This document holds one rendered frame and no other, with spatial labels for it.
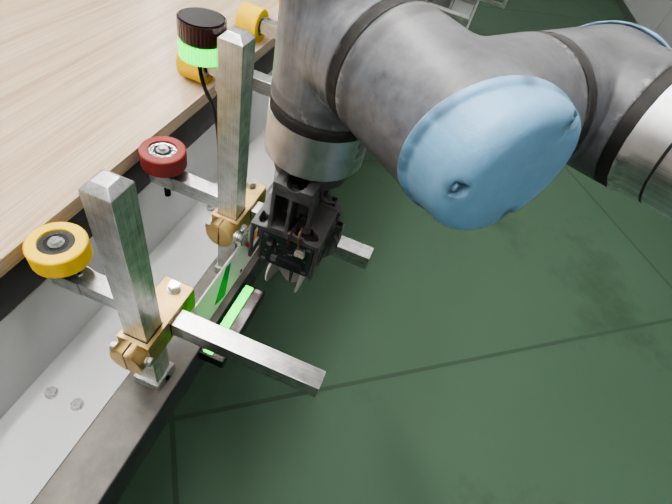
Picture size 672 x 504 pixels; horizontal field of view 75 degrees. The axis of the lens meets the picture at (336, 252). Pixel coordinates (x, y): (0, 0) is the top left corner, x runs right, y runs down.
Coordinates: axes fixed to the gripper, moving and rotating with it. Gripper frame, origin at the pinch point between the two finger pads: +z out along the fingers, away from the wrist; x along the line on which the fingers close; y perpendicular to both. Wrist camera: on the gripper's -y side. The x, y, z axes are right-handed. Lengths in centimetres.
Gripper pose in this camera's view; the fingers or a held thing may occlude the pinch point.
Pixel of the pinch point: (293, 269)
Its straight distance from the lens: 56.5
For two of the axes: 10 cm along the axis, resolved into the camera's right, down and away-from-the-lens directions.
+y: -3.1, 6.8, -6.6
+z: -2.0, 6.3, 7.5
